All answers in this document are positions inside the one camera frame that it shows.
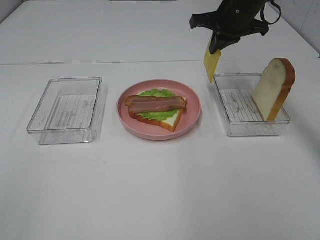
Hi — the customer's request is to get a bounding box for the pink round plate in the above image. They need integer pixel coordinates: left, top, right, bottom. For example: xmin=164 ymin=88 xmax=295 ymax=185
xmin=117 ymin=79 xmax=202 ymax=141

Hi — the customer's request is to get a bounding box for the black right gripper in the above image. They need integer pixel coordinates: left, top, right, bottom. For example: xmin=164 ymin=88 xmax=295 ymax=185
xmin=189 ymin=0 xmax=269 ymax=55

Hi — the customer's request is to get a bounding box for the green lettuce leaf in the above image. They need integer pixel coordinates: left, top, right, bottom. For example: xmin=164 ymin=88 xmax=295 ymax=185
xmin=136 ymin=89 xmax=180 ymax=122

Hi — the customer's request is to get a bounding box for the bacon strip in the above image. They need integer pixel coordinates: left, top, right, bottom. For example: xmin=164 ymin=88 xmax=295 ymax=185
xmin=128 ymin=97 xmax=187 ymax=114
xmin=125 ymin=95 xmax=187 ymax=107

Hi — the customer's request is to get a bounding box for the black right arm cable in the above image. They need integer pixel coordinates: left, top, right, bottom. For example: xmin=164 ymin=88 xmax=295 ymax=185
xmin=259 ymin=0 xmax=283 ymax=25

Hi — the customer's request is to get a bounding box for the bread slice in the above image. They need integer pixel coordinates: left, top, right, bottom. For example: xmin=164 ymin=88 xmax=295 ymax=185
xmin=252 ymin=58 xmax=296 ymax=122
xmin=127 ymin=100 xmax=188 ymax=132

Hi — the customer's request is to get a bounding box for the clear plastic tray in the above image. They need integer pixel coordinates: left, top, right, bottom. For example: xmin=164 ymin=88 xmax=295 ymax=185
xmin=208 ymin=73 xmax=291 ymax=137
xmin=26 ymin=77 xmax=108 ymax=145

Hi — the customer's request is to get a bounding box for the clear right plastic tray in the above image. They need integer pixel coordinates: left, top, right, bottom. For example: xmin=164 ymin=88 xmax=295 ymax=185
xmin=208 ymin=73 xmax=291 ymax=137

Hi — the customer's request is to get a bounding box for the yellow cheese slice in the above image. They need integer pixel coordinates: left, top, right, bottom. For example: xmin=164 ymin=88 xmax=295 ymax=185
xmin=203 ymin=38 xmax=222 ymax=83

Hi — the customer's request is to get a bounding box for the clear left plastic tray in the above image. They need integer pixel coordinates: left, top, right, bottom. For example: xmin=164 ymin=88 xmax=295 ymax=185
xmin=26 ymin=77 xmax=108 ymax=145

